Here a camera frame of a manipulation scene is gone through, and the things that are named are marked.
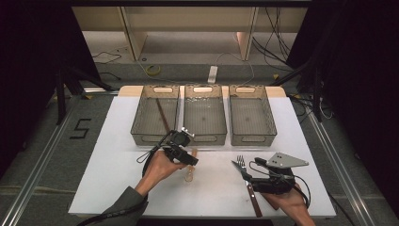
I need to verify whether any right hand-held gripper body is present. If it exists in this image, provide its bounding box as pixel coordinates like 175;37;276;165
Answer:
249;152;311;196

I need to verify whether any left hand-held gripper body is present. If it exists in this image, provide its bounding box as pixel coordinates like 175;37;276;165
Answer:
159;126;196;159

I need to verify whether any steel knife with wooden handle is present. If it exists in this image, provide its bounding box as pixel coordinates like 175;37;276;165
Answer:
231;159;279;211

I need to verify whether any wooden spoon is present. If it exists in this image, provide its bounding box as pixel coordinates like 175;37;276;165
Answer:
184;148;200;184

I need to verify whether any steel fork with wooden handle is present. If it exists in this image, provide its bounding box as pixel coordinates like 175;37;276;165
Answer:
235;154;263;218

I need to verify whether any smoky clear plastic bin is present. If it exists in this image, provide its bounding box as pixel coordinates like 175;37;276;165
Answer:
183;84;228;147
229;84;279;147
130;84;181;147

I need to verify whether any person's left hand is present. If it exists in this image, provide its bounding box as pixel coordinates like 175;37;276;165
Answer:
141;150;187;191

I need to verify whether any person's right hand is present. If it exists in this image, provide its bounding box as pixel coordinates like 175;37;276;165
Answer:
259;184;312;218

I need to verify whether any white table mat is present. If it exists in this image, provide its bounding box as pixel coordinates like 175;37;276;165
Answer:
68;94;337;218

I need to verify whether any black metal stand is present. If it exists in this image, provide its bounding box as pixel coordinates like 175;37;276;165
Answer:
268;58;325;123
55;64;117;126

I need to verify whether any yellow tape roll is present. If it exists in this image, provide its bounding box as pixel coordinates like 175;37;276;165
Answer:
146;64;162;76

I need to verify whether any white power strip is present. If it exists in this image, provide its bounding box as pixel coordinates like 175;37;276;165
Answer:
207;65;218;85

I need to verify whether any black curtain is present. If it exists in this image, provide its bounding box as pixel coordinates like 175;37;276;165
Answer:
0;0;104;178
285;0;399;218

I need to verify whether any beige wooden shelf unit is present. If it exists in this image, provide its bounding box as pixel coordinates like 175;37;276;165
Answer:
73;6;309;62

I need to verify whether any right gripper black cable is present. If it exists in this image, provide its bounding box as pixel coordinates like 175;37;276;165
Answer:
248;160;312;209

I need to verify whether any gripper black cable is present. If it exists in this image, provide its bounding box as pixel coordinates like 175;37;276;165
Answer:
76;133;172;226
248;160;312;209

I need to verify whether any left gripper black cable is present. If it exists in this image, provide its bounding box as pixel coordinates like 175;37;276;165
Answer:
76;133;172;226

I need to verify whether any aluminium floor rail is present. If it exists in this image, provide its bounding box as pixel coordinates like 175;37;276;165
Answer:
0;89;120;226
289;93;377;226

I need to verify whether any thin black floor cable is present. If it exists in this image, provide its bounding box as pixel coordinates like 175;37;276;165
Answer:
93;51;123;82

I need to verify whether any bundle of black cables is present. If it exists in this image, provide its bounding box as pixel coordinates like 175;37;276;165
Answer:
251;7;298;73

